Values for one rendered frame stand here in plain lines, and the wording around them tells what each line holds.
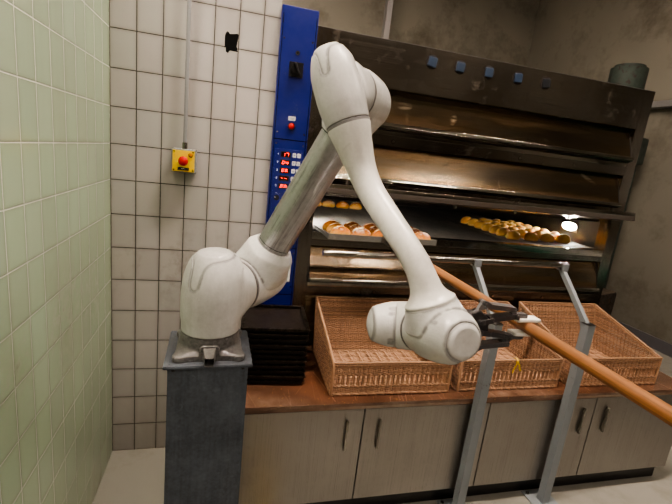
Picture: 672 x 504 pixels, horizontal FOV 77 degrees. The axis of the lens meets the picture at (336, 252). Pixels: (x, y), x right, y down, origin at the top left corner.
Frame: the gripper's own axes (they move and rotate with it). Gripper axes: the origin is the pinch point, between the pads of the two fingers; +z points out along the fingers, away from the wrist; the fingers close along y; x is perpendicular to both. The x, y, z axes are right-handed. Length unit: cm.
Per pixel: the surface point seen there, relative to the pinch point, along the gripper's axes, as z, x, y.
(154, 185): -104, -117, -13
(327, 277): -21, -114, 24
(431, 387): 19, -66, 59
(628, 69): 282, -257, -147
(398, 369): 2, -67, 49
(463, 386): 37, -69, 60
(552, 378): 84, -66, 56
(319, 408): -32, -62, 63
